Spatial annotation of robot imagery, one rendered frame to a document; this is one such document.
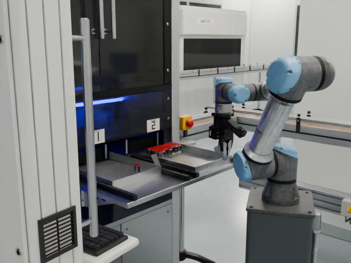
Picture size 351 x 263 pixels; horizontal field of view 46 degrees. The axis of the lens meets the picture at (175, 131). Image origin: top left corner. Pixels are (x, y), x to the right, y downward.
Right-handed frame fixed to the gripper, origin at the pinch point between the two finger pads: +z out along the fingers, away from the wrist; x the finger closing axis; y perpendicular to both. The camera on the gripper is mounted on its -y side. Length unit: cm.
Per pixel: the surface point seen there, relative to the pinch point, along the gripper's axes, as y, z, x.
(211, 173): -1.3, 4.1, 12.0
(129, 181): 12.7, 2.1, 45.5
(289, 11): 389, -119, -797
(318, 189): -7, 37, -87
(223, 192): 118, 91, -163
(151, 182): 8.5, 3.5, 38.1
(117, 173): 26.4, 3.2, 40.3
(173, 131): 38.7, -5.3, -7.3
